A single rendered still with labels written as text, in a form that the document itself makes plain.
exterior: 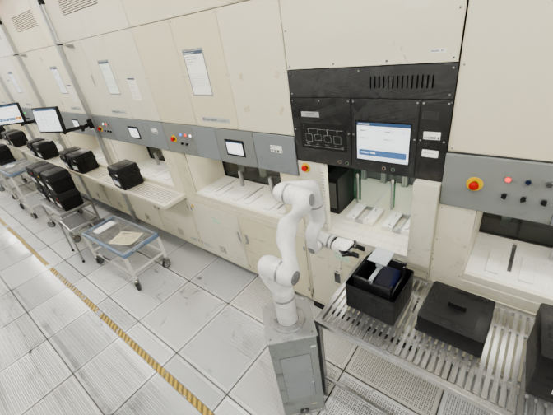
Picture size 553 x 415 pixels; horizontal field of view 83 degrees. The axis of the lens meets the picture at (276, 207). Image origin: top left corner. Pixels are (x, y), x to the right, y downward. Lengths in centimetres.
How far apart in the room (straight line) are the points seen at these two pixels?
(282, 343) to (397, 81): 143
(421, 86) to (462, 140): 30
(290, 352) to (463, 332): 86
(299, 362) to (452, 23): 177
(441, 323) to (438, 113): 98
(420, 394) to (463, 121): 173
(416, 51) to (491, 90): 34
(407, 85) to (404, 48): 16
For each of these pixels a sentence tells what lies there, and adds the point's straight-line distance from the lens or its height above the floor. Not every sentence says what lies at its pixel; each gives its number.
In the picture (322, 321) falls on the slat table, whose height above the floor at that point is 76.
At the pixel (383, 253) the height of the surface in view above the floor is 108.
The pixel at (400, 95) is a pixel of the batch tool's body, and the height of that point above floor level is 182.
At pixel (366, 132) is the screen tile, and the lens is 179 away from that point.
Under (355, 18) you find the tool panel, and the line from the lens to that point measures 171.
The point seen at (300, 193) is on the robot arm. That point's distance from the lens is 146.
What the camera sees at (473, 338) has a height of 86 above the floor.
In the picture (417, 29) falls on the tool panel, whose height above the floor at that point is 209.
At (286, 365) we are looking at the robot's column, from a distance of 197.
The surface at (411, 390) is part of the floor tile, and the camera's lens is 255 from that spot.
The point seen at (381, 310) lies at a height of 84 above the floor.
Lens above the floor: 220
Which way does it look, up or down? 31 degrees down
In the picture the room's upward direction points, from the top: 9 degrees counter-clockwise
